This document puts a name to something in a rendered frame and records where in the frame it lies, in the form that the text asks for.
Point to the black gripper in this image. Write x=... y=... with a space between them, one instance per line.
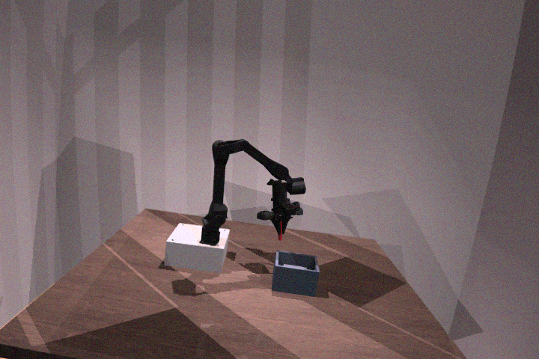
x=275 y=217

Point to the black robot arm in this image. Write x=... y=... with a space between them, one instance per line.
x=218 y=211

